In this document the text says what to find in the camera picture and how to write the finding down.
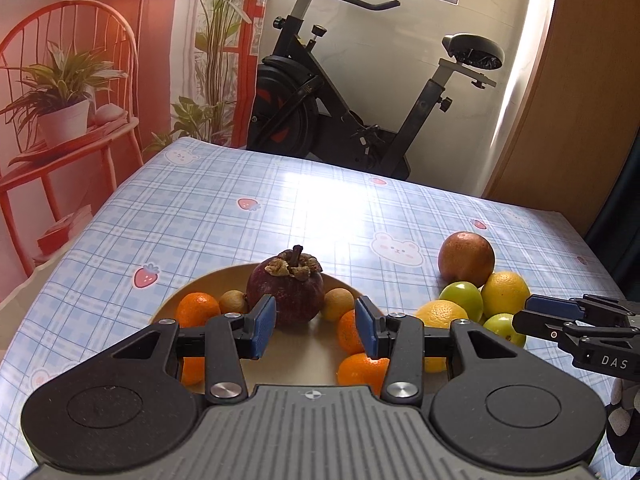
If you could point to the yellow lemon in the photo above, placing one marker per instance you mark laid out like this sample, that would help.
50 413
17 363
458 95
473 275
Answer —
505 294

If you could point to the person's right hand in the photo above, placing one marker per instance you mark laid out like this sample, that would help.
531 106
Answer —
625 420

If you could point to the printed red backdrop cloth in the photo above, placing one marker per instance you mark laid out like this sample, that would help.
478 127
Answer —
100 110

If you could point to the brown longan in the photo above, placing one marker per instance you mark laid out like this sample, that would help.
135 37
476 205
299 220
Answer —
233 302
336 304

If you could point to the dark purple mangosteen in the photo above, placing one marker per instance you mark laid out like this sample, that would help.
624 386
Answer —
285 295

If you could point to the wooden door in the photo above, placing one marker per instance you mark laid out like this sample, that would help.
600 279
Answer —
575 110

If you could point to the small orange mandarin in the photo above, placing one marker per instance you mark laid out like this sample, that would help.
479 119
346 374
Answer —
197 309
192 371
349 332
360 372

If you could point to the black exercise bike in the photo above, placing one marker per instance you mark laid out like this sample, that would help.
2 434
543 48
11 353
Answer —
300 110

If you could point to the blue plaid tablecloth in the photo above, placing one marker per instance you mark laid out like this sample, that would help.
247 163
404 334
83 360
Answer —
310 210

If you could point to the beige oval plate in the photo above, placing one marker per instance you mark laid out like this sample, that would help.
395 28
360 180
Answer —
300 350

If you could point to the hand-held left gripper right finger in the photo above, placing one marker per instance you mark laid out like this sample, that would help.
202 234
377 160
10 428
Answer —
367 327

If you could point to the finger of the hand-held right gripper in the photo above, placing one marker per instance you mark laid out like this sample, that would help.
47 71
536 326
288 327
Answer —
537 324
547 304

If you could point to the yellow orange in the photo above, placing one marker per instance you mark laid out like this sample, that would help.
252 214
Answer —
440 314

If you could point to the red apple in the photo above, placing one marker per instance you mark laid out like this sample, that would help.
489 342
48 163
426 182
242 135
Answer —
466 259

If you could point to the dark teal curtain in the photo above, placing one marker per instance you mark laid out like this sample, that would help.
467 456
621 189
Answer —
617 230

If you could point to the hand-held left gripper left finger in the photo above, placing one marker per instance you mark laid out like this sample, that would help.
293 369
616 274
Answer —
265 327

